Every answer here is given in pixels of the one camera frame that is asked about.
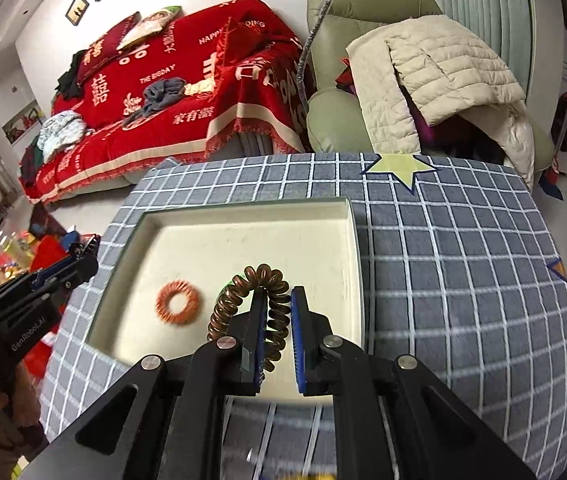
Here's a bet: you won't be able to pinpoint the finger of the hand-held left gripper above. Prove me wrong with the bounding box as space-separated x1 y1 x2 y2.
46 259 100 303
30 233 101 286

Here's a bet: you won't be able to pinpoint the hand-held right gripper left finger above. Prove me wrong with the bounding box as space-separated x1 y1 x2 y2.
28 287 270 480

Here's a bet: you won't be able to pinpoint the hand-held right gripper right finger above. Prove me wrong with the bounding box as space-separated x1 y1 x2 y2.
291 286 537 480

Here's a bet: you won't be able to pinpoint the brown spiral hair tie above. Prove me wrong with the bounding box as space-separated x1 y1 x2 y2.
206 263 294 373

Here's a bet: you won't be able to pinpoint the white shallow tray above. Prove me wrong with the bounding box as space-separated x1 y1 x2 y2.
86 197 365 403

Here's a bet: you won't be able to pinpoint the dark red clothes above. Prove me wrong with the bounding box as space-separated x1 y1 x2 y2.
20 140 47 187

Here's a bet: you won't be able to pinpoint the pale patterned clothes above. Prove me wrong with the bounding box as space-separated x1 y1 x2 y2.
38 111 85 159

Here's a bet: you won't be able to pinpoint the red covered sofa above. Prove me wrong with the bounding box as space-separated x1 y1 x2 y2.
20 0 314 206

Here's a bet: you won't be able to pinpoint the dark crumpled clothes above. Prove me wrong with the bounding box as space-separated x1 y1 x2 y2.
56 50 92 102

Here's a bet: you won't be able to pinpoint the grey crumpled garment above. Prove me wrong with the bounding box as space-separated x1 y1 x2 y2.
123 77 187 129

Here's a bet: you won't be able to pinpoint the red embroidered pillow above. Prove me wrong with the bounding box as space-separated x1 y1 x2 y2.
77 11 141 86

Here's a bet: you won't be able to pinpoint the green leather armchair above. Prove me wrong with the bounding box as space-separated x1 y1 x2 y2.
306 0 554 172

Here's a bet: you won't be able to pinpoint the printed portrait cushion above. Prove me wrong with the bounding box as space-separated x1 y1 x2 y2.
116 6 183 51

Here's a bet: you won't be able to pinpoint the purple and red clothes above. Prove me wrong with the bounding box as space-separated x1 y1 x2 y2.
336 57 464 157

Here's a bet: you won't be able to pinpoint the small dark framed picture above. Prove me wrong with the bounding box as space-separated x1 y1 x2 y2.
66 0 90 26

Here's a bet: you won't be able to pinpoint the red tasselled pillow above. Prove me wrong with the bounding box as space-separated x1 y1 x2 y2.
216 16 265 67

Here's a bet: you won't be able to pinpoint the cream down jacket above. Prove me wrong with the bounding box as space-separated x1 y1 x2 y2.
346 14 537 191

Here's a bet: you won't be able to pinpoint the pale green curtain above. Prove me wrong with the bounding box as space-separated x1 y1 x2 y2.
436 0 537 107

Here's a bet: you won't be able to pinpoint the orange spiral hair tie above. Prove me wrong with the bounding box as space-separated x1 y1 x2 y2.
156 281 203 325

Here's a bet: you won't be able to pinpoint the unframed wall picture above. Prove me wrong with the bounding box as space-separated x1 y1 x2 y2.
2 100 44 147

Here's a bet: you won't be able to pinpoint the silver braided hose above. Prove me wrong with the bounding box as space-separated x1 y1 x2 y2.
296 0 347 107

